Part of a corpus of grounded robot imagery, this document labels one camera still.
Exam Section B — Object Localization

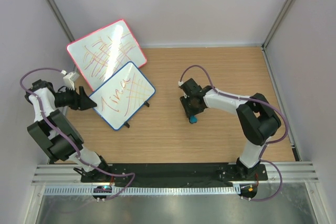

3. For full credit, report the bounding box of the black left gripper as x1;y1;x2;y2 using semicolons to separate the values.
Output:
54;86;97;111

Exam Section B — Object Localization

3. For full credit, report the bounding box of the blue whiteboard eraser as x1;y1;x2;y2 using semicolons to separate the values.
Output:
189;115;197;124

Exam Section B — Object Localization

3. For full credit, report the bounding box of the blue framed whiteboard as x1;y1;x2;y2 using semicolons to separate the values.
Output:
89;62;156;131

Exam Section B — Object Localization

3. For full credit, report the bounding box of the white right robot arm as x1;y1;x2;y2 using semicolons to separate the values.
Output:
178;78;281;180

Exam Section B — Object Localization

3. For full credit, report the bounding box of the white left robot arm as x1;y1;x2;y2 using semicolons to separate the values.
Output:
25;79;111;183

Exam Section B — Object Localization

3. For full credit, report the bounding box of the pink framed whiteboard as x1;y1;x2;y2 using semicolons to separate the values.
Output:
67;19;147;91

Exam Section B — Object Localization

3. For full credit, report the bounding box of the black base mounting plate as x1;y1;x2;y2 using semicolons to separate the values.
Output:
80;162;268;188

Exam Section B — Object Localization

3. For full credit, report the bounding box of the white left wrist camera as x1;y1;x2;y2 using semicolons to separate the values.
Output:
63;72;79;90

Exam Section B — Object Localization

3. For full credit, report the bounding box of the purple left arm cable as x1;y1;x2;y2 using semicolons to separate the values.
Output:
19;67;136;201

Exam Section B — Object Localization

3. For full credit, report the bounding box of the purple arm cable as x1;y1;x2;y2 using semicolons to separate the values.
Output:
19;67;136;201
179;65;289;202

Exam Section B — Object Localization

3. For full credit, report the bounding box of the aluminium frame rail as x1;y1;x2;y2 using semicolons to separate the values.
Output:
31;162;320;186

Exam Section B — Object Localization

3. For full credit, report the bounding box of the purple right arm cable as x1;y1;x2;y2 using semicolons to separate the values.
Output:
179;65;289;202

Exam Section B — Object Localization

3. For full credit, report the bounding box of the white slotted cable duct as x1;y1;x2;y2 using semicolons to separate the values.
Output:
44;184;240;197

